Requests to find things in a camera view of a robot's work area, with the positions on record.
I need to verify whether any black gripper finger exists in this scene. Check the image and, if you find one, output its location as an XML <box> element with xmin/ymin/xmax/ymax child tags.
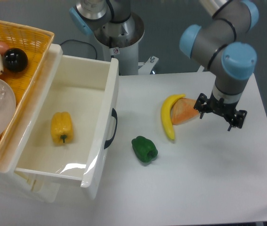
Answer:
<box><xmin>227</xmin><ymin>110</ymin><xmax>247</xmax><ymax>131</ymax></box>
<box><xmin>194</xmin><ymin>93</ymin><xmax>207</xmax><ymax>119</ymax></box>

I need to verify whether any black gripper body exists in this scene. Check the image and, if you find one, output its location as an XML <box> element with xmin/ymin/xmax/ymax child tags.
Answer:
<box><xmin>202</xmin><ymin>95</ymin><xmax>238</xmax><ymax>122</ymax></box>

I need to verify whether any yellow bell pepper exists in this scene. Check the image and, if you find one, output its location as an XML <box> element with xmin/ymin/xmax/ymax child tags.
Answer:
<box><xmin>50</xmin><ymin>112</ymin><xmax>74</xmax><ymax>145</ymax></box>

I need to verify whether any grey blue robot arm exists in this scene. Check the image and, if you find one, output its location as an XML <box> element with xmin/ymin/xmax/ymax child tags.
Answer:
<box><xmin>69</xmin><ymin>0</ymin><xmax>259</xmax><ymax>128</ymax></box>

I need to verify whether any green bell pepper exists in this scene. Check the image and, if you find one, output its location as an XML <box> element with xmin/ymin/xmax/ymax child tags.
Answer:
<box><xmin>131</xmin><ymin>136</ymin><xmax>158</xmax><ymax>163</ymax></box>

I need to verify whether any upper white drawer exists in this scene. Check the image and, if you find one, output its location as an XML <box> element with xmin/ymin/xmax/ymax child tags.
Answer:
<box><xmin>13</xmin><ymin>55</ymin><xmax>120</xmax><ymax>188</ymax></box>

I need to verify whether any white drawer cabinet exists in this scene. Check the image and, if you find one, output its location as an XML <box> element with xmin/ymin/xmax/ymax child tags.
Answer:
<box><xmin>0</xmin><ymin>43</ymin><xmax>107</xmax><ymax>203</ymax></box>

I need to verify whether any orange melon slice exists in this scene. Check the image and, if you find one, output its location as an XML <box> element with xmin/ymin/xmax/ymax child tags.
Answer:
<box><xmin>171</xmin><ymin>98</ymin><xmax>199</xmax><ymax>125</ymax></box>

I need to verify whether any yellow banana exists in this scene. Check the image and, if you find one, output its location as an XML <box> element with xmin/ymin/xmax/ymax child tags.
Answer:
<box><xmin>161</xmin><ymin>94</ymin><xmax>186</xmax><ymax>141</ymax></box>

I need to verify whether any yellow woven basket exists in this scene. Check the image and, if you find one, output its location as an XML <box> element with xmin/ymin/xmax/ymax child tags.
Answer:
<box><xmin>0</xmin><ymin>20</ymin><xmax>55</xmax><ymax>152</ymax></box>

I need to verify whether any black round eggplant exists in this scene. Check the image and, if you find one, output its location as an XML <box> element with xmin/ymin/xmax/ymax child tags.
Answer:
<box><xmin>2</xmin><ymin>48</ymin><xmax>28</xmax><ymax>73</ymax></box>

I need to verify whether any pink peach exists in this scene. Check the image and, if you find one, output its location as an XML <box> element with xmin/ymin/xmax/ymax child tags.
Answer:
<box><xmin>0</xmin><ymin>41</ymin><xmax>10</xmax><ymax>55</ymax></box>

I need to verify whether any white mounting bracket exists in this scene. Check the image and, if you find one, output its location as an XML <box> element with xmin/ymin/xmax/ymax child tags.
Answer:
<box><xmin>138</xmin><ymin>56</ymin><xmax>159</xmax><ymax>75</ymax></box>

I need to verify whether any black drawer handle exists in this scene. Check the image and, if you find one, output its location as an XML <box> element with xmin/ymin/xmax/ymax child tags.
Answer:
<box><xmin>104</xmin><ymin>108</ymin><xmax>118</xmax><ymax>149</ymax></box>

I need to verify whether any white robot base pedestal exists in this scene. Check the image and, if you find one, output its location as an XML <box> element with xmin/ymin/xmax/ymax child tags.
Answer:
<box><xmin>94</xmin><ymin>13</ymin><xmax>145</xmax><ymax>75</ymax></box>

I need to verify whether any black cable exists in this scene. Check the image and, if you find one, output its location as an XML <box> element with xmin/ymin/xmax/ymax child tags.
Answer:
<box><xmin>59</xmin><ymin>39</ymin><xmax>98</xmax><ymax>59</ymax></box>

